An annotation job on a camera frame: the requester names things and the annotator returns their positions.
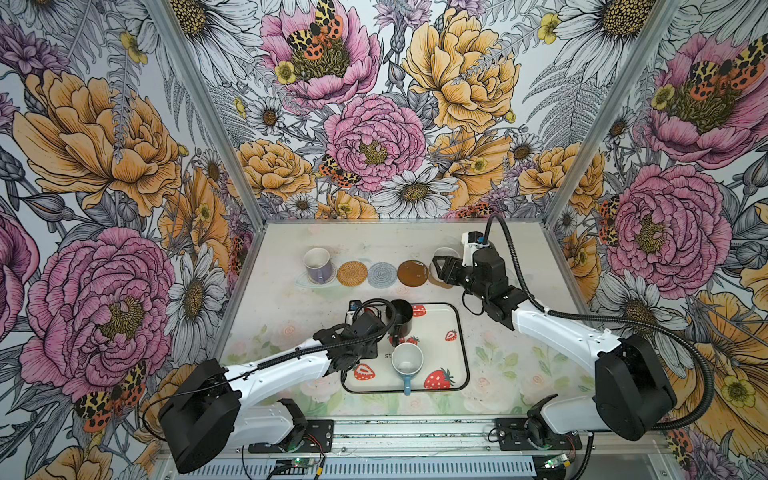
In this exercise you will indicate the woven rattan coaster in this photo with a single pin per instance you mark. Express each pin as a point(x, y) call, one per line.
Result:
point(352, 273)

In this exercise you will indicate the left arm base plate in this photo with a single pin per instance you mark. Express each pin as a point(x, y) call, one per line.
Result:
point(313, 436)

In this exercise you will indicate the white mug purple handle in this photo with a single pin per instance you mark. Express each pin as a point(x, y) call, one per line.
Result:
point(318, 266)

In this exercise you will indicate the green circuit board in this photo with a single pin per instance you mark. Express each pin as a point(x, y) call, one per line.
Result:
point(298, 466)

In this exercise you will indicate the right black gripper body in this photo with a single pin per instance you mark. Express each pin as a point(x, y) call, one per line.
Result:
point(464, 277)

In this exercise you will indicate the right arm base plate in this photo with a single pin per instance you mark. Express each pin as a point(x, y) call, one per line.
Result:
point(527, 434)

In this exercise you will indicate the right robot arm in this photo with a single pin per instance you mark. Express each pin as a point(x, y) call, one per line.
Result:
point(631, 392)

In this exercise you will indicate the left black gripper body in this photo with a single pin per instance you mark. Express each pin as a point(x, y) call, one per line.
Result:
point(366, 352)

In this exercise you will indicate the black mug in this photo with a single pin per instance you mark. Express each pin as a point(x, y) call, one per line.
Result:
point(400, 313)

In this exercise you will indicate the white tray with strawberries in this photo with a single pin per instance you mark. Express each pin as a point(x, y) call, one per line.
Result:
point(431, 357)

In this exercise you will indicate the glossy brown wooden coaster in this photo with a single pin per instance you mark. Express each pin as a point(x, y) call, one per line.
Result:
point(413, 273)

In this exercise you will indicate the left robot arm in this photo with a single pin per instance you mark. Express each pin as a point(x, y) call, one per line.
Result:
point(219, 407)

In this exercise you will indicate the white mug blue handle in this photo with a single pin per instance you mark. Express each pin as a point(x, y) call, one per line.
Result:
point(407, 360)

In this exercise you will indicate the right small circuit board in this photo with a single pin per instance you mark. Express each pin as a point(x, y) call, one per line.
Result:
point(561, 460)

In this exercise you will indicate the aluminium front rail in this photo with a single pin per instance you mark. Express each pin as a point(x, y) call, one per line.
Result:
point(375, 436)

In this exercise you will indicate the grey crochet coaster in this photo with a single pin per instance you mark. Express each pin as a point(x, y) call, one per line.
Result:
point(382, 275)

